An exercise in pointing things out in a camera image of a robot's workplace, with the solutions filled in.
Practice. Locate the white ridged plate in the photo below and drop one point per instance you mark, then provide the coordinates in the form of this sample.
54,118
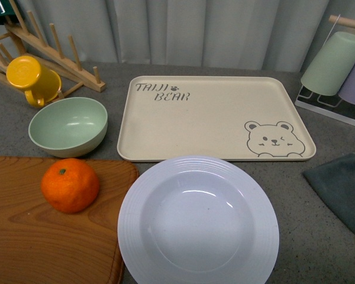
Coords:
197,219

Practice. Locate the orange fruit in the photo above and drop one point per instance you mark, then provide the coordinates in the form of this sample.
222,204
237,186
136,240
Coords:
70,185

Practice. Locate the beige bear tray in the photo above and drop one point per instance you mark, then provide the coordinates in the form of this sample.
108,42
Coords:
228,117

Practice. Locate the green bowl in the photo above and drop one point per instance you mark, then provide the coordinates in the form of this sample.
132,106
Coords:
71,127

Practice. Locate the grey curtain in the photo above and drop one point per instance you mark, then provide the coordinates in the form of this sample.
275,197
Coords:
256,35

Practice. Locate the yellow mug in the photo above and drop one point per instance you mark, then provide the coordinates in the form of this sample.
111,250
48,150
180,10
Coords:
39,84

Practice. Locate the light green cup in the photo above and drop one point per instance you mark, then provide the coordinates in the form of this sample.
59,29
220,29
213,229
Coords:
331,66

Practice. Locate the dark grey cloth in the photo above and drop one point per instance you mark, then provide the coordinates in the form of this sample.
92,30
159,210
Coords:
334,183

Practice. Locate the wooden cutting board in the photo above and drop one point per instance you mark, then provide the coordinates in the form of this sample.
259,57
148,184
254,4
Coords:
39,244

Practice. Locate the wooden drying rack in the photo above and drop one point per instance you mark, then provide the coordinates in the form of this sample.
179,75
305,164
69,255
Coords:
34,45

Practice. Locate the dark green mug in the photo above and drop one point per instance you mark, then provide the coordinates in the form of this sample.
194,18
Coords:
7,12

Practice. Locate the white wire cup rack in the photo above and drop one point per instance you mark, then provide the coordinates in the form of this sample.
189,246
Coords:
330,106

